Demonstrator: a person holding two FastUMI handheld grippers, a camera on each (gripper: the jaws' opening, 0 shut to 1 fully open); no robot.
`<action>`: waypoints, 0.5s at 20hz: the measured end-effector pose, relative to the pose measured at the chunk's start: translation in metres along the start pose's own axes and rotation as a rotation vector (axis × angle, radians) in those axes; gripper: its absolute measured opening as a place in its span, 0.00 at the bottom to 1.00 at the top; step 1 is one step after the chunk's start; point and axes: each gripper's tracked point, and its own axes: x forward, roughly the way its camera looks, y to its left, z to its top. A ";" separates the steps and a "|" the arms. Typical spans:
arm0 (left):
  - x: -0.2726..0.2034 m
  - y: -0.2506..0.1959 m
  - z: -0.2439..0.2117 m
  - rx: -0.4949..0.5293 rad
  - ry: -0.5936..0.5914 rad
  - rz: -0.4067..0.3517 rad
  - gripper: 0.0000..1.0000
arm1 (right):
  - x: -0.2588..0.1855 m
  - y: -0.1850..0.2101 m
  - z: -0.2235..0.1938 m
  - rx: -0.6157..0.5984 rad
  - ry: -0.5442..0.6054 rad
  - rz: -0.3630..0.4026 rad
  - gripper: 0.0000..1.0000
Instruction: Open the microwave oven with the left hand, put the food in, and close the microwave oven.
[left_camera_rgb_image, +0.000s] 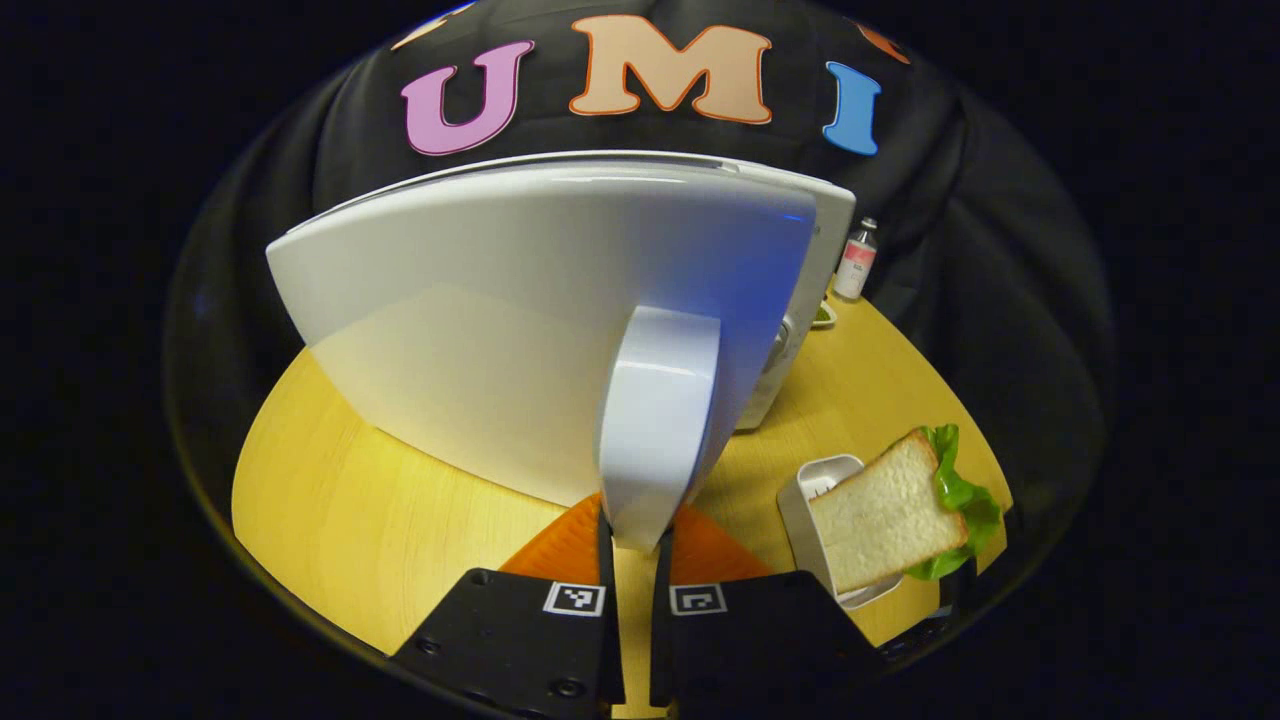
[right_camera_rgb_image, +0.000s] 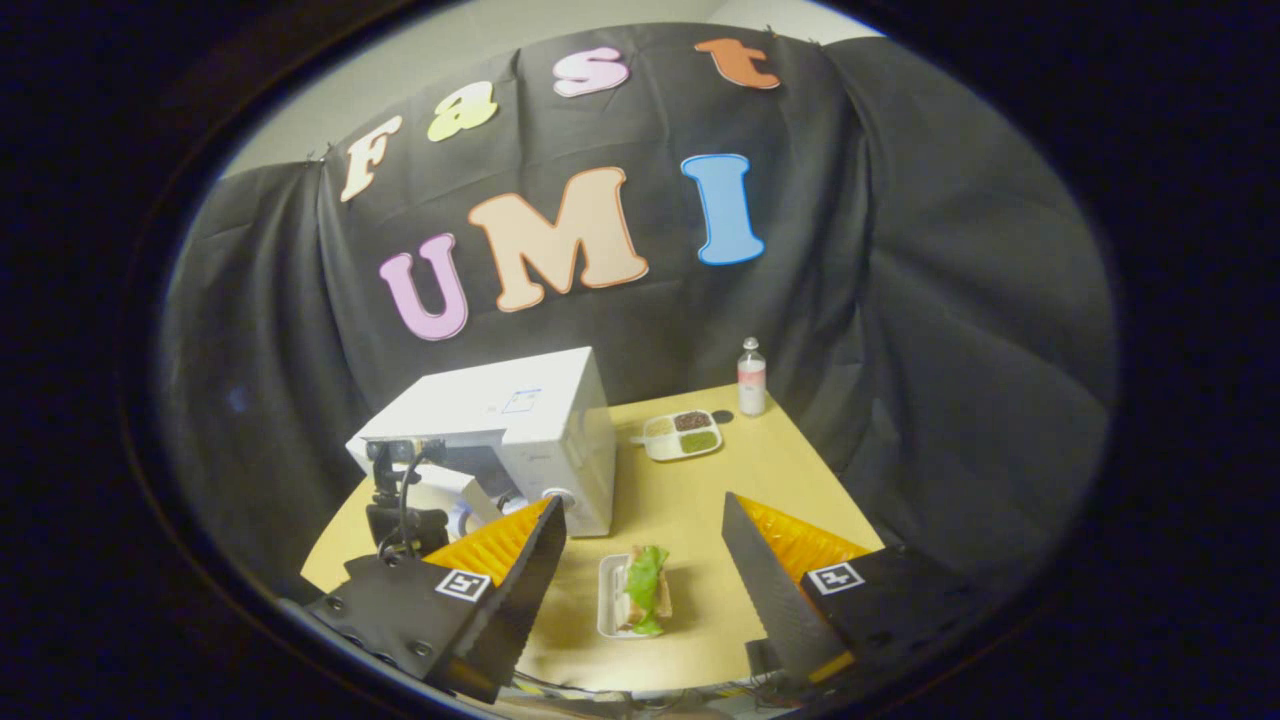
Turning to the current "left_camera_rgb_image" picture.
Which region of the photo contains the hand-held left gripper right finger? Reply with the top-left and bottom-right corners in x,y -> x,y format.
648,503 -> 889,716

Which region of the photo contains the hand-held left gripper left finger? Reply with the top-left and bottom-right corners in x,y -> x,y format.
388,492 -> 627,720

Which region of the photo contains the lettuce sandwich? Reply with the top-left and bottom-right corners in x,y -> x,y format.
806,424 -> 1003,596

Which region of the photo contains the white microwave oven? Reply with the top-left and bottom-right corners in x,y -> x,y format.
265,150 -> 859,553

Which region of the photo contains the white plastic tray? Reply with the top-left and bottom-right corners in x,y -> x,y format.
777,454 -> 906,611

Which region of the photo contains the clear bottle pink label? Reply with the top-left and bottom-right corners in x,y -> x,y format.
833,217 -> 880,301

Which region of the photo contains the black backdrop cloth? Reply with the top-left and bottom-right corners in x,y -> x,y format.
165,0 -> 1116,561

